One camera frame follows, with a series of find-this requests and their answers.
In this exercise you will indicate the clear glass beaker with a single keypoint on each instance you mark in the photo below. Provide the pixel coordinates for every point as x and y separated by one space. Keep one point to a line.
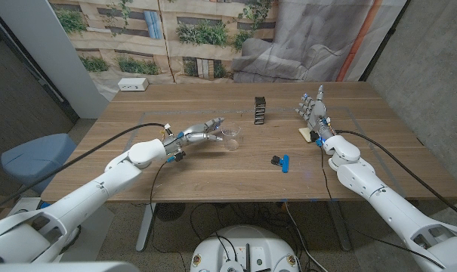
231 145

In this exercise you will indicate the white robot head edge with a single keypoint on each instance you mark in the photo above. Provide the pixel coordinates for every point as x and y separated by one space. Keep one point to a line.
62 267

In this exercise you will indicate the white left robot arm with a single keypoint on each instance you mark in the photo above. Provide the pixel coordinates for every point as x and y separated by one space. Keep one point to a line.
81 196

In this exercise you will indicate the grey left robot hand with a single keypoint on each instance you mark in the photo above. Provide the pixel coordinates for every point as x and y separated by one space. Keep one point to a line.
190 136

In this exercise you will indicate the white floor platform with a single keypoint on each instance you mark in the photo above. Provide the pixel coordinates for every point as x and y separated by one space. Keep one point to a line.
96 226

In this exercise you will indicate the blue upholstered stool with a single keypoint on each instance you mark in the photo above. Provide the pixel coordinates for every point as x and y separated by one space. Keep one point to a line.
35 158

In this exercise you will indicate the cream sponge piece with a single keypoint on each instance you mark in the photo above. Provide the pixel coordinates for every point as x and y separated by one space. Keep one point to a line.
304 134

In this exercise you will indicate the blue and black binder clip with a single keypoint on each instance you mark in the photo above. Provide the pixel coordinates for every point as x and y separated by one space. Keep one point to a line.
285 164

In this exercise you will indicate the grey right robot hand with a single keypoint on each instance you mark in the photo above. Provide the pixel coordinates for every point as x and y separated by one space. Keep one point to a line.
318 113

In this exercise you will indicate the white power strip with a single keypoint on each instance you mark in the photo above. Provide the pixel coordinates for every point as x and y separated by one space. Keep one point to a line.
133 84

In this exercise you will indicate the white wall column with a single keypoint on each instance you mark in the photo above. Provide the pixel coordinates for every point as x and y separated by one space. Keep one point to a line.
50 45

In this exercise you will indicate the grey tape outline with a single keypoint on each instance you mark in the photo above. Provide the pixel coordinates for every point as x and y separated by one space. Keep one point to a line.
198 112

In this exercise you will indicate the black round floor fan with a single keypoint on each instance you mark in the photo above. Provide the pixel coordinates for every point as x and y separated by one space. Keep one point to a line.
170 211

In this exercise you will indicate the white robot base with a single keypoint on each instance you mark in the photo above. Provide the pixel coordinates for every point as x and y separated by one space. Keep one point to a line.
245 249

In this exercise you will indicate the printed fabric backdrop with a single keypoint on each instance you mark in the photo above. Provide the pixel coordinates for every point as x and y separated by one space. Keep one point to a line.
213 38

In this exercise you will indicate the white table leg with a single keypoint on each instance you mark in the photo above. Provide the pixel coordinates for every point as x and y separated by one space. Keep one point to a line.
145 230
339 226

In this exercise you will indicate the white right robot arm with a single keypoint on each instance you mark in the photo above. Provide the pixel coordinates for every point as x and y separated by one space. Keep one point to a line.
383 204

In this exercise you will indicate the black stacked block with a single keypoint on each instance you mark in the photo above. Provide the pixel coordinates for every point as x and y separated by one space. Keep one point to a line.
260 110

